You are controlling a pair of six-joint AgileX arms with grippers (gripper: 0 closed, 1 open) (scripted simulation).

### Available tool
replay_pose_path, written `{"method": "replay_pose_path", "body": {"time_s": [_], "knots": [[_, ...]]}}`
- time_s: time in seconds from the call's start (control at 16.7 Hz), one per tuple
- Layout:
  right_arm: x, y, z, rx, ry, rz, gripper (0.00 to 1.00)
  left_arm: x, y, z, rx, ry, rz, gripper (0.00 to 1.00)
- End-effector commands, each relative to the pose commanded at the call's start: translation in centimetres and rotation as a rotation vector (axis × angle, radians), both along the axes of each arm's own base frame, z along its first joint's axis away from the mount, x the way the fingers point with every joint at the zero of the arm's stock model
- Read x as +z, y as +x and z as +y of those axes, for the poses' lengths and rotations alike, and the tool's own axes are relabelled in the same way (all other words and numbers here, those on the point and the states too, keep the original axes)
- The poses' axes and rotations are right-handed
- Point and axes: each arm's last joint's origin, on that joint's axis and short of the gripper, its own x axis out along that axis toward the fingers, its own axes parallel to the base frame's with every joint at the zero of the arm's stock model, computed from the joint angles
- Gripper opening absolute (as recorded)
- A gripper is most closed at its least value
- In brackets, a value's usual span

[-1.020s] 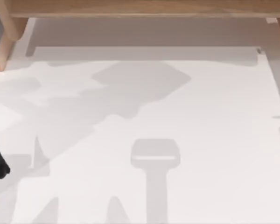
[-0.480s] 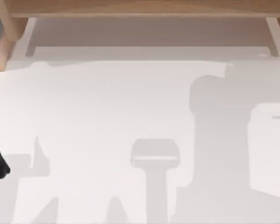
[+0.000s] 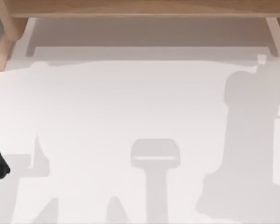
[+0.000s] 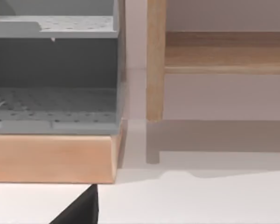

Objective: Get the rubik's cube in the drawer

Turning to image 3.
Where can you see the pulled-out wooden drawer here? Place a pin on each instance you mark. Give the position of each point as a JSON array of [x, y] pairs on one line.
[[149, 32]]

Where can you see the wooden cupboard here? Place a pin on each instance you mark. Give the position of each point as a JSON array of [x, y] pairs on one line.
[[4, 35]]

